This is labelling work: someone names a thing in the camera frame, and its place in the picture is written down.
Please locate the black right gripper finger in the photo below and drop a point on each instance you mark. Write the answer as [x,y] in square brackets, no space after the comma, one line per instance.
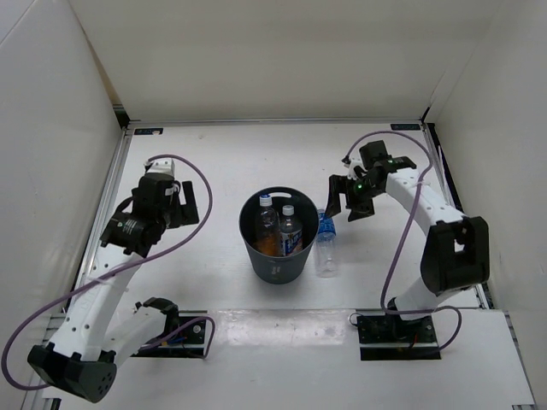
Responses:
[361,210]
[338,185]

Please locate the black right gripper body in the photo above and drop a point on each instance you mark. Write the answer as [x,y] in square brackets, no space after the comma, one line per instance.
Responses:
[361,190]

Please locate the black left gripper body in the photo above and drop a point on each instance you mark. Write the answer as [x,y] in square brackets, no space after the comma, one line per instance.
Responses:
[172,213]

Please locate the clear bottle blue label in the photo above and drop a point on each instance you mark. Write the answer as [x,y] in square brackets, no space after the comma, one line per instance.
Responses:
[324,246]

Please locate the clear bottle white red label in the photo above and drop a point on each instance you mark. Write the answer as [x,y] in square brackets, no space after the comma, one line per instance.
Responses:
[291,232]

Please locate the clear unlabelled plastic bottle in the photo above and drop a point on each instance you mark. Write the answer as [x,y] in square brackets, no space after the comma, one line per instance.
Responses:
[267,219]

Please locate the orange juice bottle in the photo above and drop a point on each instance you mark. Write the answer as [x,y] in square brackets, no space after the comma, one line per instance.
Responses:
[269,246]

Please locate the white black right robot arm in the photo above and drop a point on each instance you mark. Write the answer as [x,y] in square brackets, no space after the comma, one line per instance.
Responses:
[456,255]

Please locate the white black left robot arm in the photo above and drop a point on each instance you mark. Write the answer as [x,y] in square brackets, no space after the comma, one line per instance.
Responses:
[83,356]

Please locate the dark grey plastic bin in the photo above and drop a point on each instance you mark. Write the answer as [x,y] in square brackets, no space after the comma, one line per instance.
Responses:
[283,269]

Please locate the dark logo sticker right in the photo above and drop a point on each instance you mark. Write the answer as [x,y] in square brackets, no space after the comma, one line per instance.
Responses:
[403,127]

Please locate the dark logo sticker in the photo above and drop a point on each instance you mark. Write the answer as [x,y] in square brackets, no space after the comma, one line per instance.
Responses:
[403,127]
[148,131]

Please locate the dark logo sticker left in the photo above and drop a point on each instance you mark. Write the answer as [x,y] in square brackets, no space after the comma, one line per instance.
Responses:
[148,131]

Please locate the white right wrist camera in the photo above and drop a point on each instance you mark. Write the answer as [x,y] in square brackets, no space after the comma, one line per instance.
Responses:
[355,168]

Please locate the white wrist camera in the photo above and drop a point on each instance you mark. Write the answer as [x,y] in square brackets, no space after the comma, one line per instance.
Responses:
[355,168]
[162,166]

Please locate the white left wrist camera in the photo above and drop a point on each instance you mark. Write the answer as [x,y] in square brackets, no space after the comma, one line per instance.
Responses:
[162,166]

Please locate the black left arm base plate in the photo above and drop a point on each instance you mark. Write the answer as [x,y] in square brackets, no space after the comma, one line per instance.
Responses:
[192,340]

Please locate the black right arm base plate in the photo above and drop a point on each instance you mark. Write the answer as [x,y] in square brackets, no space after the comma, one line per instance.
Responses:
[387,338]

